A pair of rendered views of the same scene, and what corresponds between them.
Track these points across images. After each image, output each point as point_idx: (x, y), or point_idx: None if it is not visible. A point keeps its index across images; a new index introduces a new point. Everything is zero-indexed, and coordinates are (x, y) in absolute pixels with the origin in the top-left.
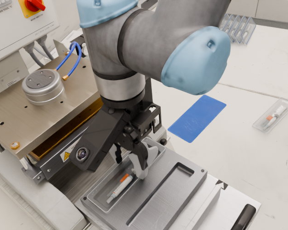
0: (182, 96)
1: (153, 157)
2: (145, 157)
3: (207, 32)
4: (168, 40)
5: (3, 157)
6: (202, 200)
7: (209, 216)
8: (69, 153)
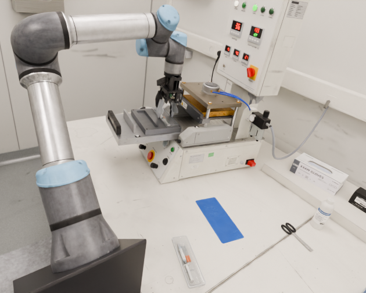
0: (247, 222)
1: (160, 111)
2: (155, 97)
3: None
4: None
5: None
6: (136, 129)
7: (128, 128)
8: (182, 104)
